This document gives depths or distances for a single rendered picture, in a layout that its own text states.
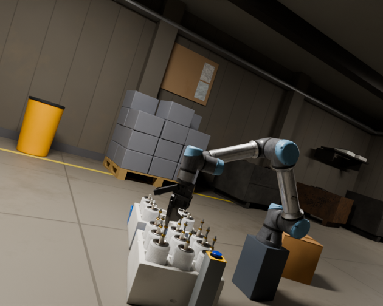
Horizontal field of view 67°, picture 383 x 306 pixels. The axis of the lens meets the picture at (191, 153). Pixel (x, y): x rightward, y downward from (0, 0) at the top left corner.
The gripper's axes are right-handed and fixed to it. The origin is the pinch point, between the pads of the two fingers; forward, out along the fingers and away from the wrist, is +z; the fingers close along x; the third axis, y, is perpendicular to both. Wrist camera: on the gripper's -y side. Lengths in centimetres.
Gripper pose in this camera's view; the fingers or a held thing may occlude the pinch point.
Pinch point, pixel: (166, 221)
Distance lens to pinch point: 132.1
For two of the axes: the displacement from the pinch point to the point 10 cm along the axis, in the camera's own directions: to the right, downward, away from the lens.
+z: -3.1, 9.5, 0.4
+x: 1.7, 0.2, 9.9
